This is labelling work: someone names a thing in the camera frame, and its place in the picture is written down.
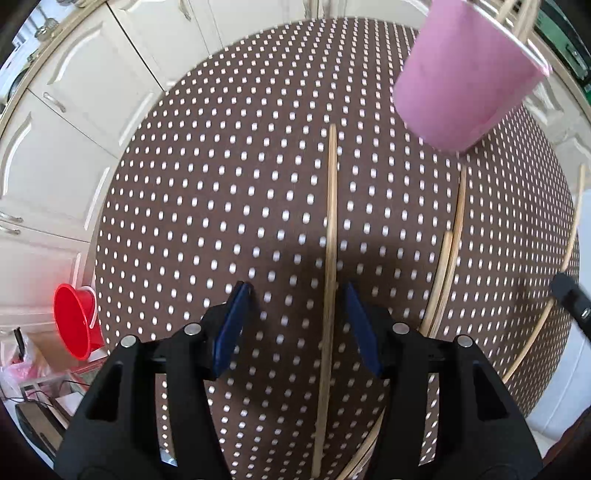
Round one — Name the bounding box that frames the wooden chopstick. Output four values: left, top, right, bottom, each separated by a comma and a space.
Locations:
513, 0, 541, 44
496, 0, 517, 23
503, 164, 587, 384
337, 166, 467, 480
420, 231, 454, 337
311, 124, 339, 479

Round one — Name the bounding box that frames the red plastic bucket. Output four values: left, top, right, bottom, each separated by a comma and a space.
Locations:
53, 283, 104, 361

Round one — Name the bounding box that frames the pink cylindrical utensil holder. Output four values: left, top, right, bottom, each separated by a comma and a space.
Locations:
393, 1, 551, 152

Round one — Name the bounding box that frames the green electric grill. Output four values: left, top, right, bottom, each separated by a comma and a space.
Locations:
535, 1, 590, 100

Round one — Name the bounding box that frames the brown polka dot tablecloth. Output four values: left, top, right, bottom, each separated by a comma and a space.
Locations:
95, 18, 579, 479

